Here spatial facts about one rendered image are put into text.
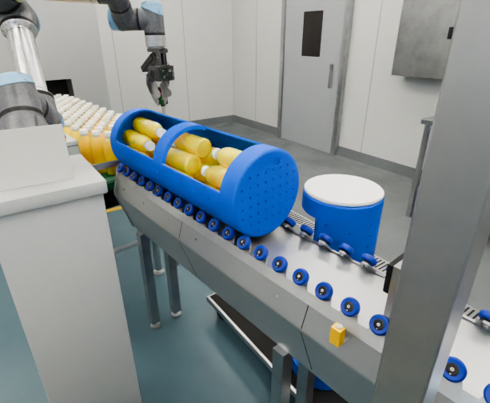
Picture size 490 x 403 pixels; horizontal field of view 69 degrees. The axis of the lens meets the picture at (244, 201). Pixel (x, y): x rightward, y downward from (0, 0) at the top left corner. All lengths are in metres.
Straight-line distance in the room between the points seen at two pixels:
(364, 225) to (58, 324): 1.04
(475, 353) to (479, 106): 0.66
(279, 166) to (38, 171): 0.69
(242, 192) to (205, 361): 1.22
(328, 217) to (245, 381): 1.03
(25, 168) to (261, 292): 0.74
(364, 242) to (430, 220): 0.90
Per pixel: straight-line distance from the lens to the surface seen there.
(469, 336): 0.98
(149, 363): 2.07
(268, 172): 1.05
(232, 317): 2.02
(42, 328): 1.32
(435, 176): 0.39
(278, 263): 0.99
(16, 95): 1.24
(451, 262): 0.41
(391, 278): 0.86
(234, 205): 1.00
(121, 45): 6.07
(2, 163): 1.15
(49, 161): 1.15
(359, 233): 1.26
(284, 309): 1.01
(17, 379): 2.25
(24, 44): 1.53
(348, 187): 1.33
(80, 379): 1.50
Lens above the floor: 1.53
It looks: 25 degrees down
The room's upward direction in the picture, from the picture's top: straight up
